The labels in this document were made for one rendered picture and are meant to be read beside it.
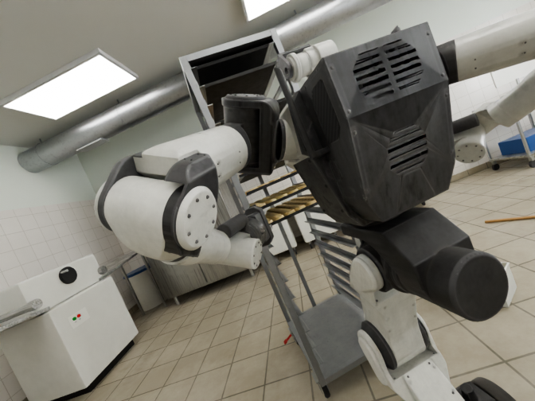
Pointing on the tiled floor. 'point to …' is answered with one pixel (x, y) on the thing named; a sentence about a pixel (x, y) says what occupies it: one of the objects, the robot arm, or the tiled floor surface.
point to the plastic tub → (509, 284)
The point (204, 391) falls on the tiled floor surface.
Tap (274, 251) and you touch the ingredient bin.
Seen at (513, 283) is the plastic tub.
